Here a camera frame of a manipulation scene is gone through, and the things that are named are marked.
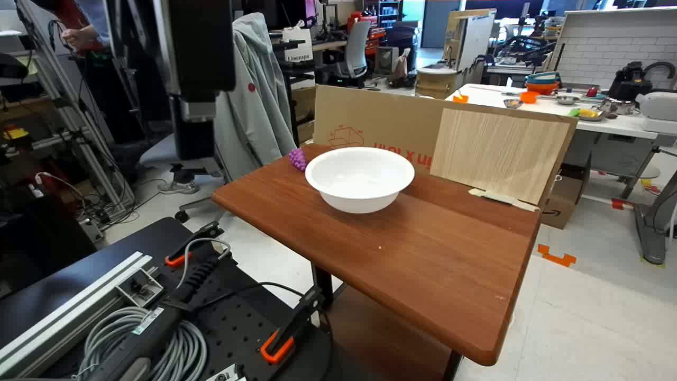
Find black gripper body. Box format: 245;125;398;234
168;0;238;107

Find purple plastic grapes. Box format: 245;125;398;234
287;146;310;174

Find white plastic bowl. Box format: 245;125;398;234
302;146;418;216

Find grey jacket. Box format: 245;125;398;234
211;11;299;184

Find person in red shirt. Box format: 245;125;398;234
49;0;108;55

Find white office chair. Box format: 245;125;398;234
337;20;375;80

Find brown cardboard sheet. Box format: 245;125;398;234
311;82;452;171

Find wooden table lower shelf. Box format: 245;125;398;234
326;282;454;381

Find light wooden board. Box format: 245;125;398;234
430;105;580;214

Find white work table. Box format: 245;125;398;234
446;82;677;144

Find small cardboard box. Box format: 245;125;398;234
538;166;591;231

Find orange floor marker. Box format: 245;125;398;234
536;244;577;270

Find white pegboard panel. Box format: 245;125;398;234
557;6;677;91

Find black bag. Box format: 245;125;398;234
610;60;677;101

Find grey table leg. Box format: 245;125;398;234
633;167;677;268

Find black clamp orange handle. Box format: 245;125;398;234
164;221;228;272
259;283;326;369

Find aluminium frame stand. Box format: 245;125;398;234
13;0;137;214

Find black cable sleeve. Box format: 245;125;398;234
92;245;223;381

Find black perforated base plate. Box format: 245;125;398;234
0;216;334;381

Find black metal table frame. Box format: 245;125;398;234
310;263;464;381

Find aluminium profile rail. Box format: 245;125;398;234
0;253;155;377

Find grey cable bundle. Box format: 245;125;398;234
76;306;210;381

